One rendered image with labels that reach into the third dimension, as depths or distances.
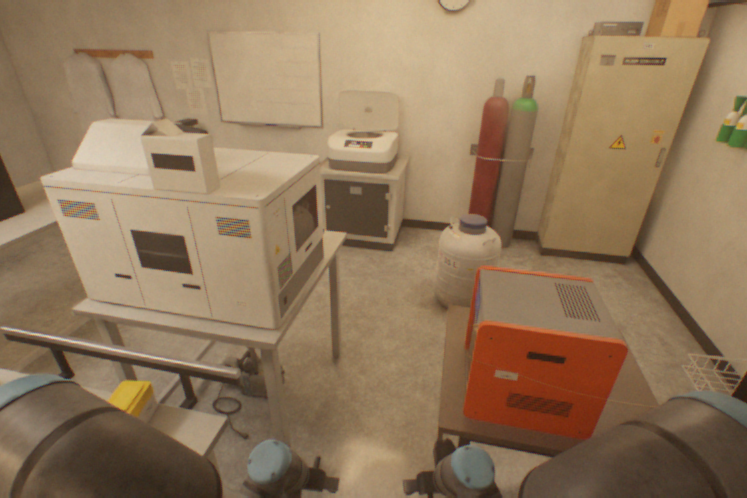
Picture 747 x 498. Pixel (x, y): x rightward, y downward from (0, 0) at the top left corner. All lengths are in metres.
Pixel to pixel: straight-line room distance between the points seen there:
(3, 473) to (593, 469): 0.54
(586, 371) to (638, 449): 0.93
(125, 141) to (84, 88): 4.03
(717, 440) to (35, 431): 0.64
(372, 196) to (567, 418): 2.68
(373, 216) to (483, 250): 1.30
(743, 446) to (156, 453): 0.56
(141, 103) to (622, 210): 5.09
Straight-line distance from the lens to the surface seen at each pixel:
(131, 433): 0.48
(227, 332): 1.61
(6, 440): 0.53
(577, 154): 3.92
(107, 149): 1.82
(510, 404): 1.49
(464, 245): 2.87
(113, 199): 1.64
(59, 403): 0.53
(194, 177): 1.38
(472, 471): 1.00
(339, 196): 3.79
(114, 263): 1.80
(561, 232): 4.16
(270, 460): 1.00
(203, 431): 1.32
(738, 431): 0.55
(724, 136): 3.65
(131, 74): 5.33
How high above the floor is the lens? 1.89
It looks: 28 degrees down
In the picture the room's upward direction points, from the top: 1 degrees clockwise
